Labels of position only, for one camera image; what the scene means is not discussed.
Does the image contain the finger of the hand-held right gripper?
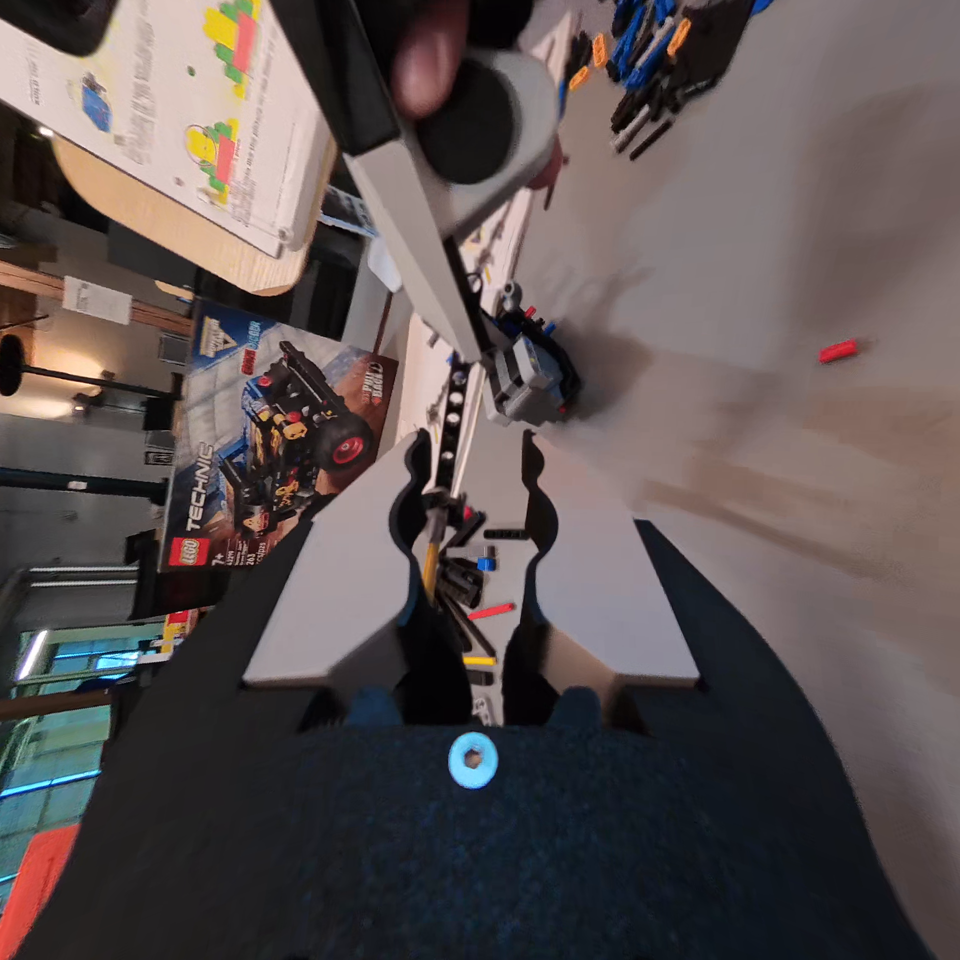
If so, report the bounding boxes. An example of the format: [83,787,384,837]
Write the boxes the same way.
[347,137,502,366]

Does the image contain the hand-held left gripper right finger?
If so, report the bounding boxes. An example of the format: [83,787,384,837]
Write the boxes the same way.
[521,431,702,693]

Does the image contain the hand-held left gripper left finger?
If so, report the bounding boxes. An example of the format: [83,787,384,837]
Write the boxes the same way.
[241,431,435,690]

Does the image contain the black lego beam assembly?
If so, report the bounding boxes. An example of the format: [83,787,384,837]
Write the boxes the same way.
[420,360,489,601]

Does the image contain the open lego instruction booklet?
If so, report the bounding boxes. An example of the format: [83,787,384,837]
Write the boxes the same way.
[405,187,543,481]

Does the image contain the grey lego chassis model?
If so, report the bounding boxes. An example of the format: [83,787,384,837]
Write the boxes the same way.
[480,281,584,429]

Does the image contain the lego set box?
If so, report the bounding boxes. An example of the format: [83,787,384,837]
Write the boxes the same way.
[156,298,400,595]

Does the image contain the pile of small lego pieces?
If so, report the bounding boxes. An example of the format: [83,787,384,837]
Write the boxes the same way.
[564,0,759,162]

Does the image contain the person's right hand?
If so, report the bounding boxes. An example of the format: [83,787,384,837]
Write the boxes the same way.
[392,0,472,120]

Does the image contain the instruction sheet on wooden board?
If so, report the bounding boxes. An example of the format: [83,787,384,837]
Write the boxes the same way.
[0,0,340,297]

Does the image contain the white paper notice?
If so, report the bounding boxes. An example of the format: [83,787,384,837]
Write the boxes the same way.
[61,276,135,325]

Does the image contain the orange plastic box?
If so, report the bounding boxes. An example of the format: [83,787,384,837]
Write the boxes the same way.
[0,821,85,960]

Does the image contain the black lego frame piece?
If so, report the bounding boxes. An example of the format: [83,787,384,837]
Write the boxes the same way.
[437,551,487,610]

